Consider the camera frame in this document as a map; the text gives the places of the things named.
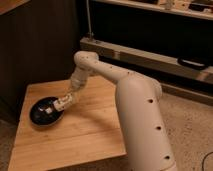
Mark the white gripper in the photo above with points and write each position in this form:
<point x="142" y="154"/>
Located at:
<point x="75" y="87"/>

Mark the clear plastic bottle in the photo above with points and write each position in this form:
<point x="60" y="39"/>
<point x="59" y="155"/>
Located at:
<point x="57" y="105"/>

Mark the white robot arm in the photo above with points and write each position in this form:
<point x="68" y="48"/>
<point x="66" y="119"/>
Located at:
<point x="146" y="141"/>

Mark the black ceramic bowl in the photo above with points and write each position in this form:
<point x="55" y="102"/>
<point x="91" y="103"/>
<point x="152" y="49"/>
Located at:
<point x="43" y="112"/>

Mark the wooden table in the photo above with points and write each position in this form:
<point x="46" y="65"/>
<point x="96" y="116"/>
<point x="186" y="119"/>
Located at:
<point x="88" y="131"/>

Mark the metal pole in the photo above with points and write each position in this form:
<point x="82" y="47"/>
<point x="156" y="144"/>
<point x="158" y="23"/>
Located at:
<point x="90" y="33"/>

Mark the wooden shelf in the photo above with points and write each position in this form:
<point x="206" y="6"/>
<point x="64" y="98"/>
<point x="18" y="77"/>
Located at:
<point x="201" y="9"/>

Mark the black case handle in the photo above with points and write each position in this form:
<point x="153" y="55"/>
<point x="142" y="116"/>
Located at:
<point x="192" y="65"/>

